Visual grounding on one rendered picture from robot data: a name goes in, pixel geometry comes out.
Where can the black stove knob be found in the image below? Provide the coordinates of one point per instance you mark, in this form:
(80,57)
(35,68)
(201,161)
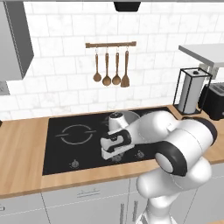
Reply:
(117,159)
(140,154)
(75,164)

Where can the small wooden spoon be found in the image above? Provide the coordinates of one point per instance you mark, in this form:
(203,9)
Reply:
(96,76)

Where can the white wall shelf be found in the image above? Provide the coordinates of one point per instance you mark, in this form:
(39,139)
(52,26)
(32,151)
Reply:
(207,52)

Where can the grey drawer front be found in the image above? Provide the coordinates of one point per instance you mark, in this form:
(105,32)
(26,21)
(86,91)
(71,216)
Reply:
(20,205)
(64,197)

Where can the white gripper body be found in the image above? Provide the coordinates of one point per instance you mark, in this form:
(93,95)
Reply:
(116,152)

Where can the white paper towel roll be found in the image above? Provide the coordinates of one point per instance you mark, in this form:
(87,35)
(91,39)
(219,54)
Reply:
(190,93)

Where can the grey cupboard run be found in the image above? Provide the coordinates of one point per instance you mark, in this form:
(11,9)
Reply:
(207,201)

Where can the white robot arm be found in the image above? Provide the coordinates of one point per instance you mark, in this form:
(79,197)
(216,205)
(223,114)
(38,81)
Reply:
(178,145)

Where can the grey metal pan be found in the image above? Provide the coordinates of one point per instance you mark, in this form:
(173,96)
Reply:
(133,115)

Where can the large wooden spoon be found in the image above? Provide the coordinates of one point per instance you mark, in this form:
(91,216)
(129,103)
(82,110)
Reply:
(106,80)

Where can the black toaster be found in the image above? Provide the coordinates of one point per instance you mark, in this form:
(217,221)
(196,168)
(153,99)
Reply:
(214,103)

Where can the black hob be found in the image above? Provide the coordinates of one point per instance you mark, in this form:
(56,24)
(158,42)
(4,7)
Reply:
(73,151)

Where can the grey wall cabinet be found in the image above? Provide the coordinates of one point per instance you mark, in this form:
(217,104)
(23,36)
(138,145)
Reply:
(11,43)

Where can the wooden spatula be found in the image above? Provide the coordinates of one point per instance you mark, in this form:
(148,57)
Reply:
(125,81)

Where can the black range hood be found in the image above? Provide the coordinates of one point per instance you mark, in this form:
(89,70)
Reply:
(127,5)

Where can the wooden utensil rail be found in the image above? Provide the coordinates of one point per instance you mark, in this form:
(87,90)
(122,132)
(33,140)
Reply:
(110,44)

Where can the grey cupboard door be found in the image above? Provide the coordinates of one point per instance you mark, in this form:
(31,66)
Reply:
(87,213)
(141,204)

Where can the wooden ladle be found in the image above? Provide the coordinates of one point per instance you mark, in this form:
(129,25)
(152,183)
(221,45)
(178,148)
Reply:
(116,79)

